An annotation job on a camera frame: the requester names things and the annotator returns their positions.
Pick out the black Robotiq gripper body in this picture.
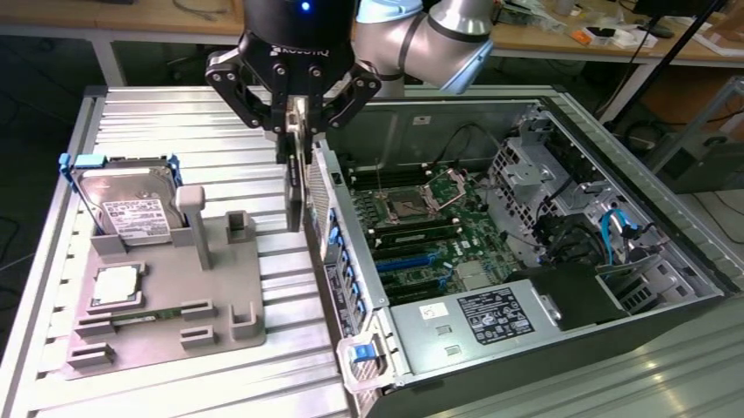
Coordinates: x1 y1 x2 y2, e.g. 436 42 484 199
238 0 359 132

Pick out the graphics card with metal bracket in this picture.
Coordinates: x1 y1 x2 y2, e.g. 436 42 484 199
277 95 315 233

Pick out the black RAM slot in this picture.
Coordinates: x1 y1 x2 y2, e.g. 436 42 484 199
348 166 429 179
351 175 433 189

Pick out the metal socket cover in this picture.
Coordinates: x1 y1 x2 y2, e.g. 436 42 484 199
419 167 473 210

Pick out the CPU socket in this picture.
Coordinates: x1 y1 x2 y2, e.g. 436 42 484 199
377 186 432 226

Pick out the perforated grey drive cage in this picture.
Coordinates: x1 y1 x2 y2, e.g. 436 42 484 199
487 135 580 227

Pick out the installed black RAM stick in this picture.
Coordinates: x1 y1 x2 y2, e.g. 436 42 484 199
371 224 465 250

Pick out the green motherboard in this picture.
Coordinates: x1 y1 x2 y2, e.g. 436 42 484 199
348 167 526 306

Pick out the blue expansion slot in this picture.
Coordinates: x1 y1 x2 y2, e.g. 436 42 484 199
375 252 436 273

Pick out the black expansion slot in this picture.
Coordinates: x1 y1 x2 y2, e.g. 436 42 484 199
383 278 444 304

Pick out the silver chipset heatsink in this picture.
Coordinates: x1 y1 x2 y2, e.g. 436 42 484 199
455 262 491 292

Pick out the white holder with black insert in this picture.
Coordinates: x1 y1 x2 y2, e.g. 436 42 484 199
572 24 659 49

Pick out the silver CPU chip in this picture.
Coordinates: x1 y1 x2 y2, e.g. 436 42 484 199
93 268 141 308

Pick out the grey plastic parts rack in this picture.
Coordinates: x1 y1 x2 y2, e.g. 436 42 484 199
61 185 270 382

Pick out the green RAM stick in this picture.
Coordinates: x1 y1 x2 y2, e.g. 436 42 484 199
110 307 188 326

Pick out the black monitor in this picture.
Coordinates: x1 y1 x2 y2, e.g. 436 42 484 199
632 0 729 18

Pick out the grey power supply unit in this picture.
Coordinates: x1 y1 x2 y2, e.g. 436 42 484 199
388 278 564 379

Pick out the black stand pole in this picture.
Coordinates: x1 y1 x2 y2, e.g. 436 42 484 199
651 0 731 88

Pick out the dark grey cabinet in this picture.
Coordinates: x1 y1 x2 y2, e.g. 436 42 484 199
659 130 744 195

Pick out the white flat box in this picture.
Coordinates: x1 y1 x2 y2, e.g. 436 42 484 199
691 25 744 56

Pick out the grey disk bay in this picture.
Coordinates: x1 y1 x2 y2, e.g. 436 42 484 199
596 254 709 315

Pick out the open black PC case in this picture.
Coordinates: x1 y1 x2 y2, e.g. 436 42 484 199
290 96 735 418

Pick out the wooden desk white frame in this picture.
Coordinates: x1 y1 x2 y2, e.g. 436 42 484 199
488 0 744 125
0 0 357 88

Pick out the black wire loop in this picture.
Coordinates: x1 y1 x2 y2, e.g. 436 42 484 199
436 124 503 169

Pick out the hard disk with blue bracket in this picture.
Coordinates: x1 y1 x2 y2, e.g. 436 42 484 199
57 152 188 249

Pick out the black wire bundle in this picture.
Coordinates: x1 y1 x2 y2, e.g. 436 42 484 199
532 212 610 266

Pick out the blue wire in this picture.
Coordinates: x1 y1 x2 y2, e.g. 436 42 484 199
602 207 639 266

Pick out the aluminium profile frame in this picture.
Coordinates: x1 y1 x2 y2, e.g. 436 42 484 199
651 76 744 175

